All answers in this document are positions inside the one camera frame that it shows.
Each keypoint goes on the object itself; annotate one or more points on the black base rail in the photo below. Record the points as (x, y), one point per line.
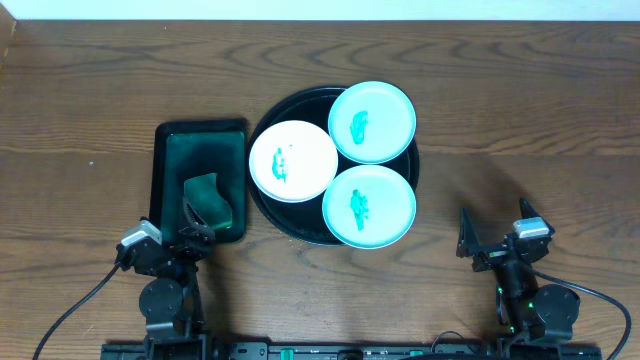
(264, 351)

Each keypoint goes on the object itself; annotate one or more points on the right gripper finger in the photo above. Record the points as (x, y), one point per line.
(526, 209)
(468, 244)

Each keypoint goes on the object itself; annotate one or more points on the green sponge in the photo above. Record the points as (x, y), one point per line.
(203, 195)

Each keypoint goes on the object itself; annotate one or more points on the black rectangular tray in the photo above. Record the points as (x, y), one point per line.
(188, 149)

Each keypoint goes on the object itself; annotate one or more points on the white plate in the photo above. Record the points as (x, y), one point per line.
(293, 161)

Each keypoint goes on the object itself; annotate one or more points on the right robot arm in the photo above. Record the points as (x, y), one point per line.
(541, 318)

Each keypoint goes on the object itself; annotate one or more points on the mint green plate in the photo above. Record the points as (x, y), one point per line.
(369, 207)
(372, 122)

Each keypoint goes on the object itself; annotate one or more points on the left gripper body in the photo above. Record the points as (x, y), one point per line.
(176, 249)

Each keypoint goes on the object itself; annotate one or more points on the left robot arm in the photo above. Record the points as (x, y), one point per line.
(171, 302)

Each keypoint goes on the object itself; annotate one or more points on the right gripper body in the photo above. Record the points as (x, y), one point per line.
(494, 258)

